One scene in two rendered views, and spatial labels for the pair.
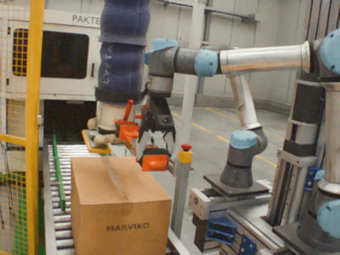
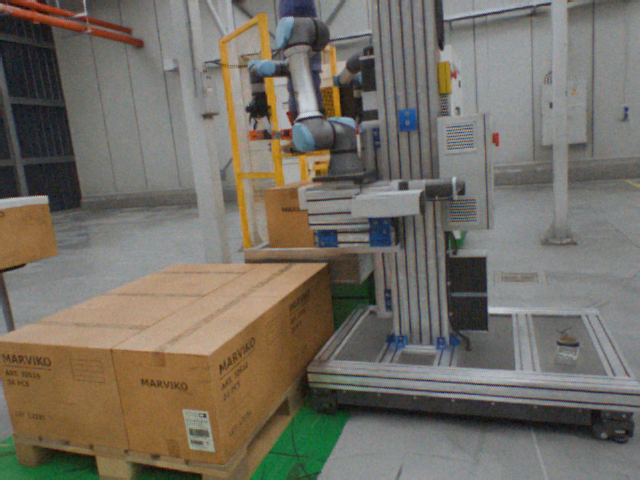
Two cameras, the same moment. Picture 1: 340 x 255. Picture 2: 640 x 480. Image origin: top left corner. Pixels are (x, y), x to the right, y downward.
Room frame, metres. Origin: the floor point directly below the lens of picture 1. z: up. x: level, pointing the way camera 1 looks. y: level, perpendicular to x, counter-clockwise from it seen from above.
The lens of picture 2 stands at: (-0.75, -1.91, 1.16)
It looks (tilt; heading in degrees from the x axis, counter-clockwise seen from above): 11 degrees down; 44
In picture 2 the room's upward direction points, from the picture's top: 5 degrees counter-clockwise
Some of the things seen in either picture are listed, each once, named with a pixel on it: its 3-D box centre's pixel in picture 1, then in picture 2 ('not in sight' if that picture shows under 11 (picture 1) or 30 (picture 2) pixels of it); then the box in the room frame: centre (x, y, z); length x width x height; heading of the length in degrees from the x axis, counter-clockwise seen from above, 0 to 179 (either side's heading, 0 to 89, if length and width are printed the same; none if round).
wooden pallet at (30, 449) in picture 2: not in sight; (200, 388); (0.39, 0.10, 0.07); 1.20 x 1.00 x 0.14; 24
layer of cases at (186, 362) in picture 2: not in sight; (192, 335); (0.39, 0.10, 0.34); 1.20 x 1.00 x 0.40; 24
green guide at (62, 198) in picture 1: (52, 161); not in sight; (2.42, 0.95, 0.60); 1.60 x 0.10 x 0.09; 24
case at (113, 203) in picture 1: (112, 210); (317, 214); (1.45, 0.24, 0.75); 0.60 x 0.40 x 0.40; 22
